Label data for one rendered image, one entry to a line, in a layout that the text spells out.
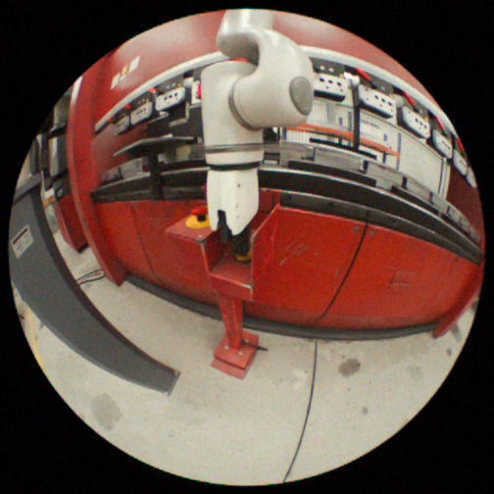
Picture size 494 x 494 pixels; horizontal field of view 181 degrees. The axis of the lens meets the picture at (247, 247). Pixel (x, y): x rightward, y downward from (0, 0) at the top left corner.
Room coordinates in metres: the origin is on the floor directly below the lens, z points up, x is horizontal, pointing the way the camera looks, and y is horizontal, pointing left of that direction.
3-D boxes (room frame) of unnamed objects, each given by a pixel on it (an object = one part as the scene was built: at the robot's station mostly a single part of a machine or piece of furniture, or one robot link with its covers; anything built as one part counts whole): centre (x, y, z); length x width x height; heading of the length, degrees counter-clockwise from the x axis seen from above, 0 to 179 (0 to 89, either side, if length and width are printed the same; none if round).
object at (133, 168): (0.84, 0.82, 0.92); 0.50 x 0.06 x 0.10; 74
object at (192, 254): (0.30, 0.05, 0.75); 0.20 x 0.16 x 0.18; 67
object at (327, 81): (0.53, -0.26, 1.26); 0.15 x 0.09 x 0.17; 74
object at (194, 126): (1.25, 0.38, 1.12); 1.13 x 0.02 x 0.44; 74
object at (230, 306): (0.30, 0.05, 0.39); 0.05 x 0.05 x 0.54; 67
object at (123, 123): (0.81, 0.70, 1.26); 0.15 x 0.09 x 0.17; 74
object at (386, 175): (0.34, -0.92, 0.92); 1.67 x 0.06 x 0.10; 74
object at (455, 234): (0.47, -0.32, 0.85); 3.00 x 0.21 x 0.04; 74
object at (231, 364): (0.27, 0.06, 0.06); 0.25 x 0.20 x 0.12; 157
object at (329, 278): (0.47, -0.32, 0.42); 3.00 x 0.21 x 0.83; 74
